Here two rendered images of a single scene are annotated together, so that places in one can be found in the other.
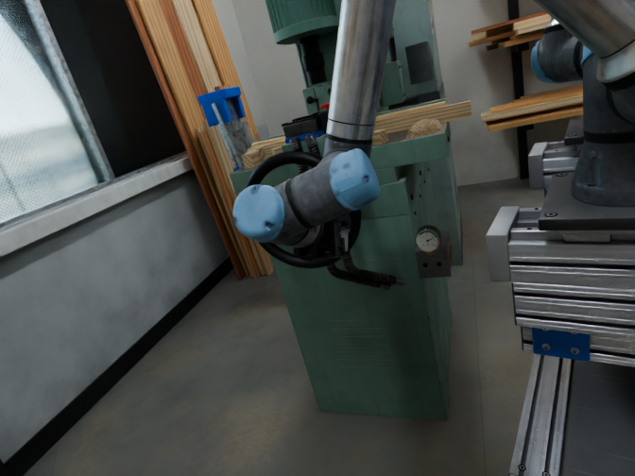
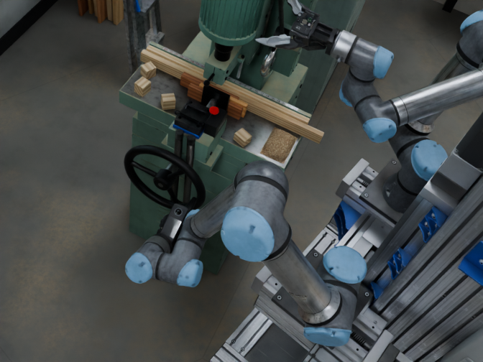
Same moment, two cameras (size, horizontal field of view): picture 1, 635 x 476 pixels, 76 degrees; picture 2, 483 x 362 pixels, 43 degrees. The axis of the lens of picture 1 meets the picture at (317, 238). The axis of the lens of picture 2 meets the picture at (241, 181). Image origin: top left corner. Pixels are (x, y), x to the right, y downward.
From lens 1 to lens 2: 1.36 m
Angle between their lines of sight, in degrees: 36
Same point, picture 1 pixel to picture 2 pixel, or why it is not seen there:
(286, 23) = (211, 29)
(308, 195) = (165, 276)
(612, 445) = (286, 344)
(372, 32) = not seen: hidden behind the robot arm
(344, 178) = (184, 281)
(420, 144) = not seen: hidden behind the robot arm
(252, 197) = (138, 267)
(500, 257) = (257, 286)
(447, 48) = not seen: outside the picture
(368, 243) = (208, 182)
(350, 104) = (205, 229)
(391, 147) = (248, 154)
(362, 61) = (218, 223)
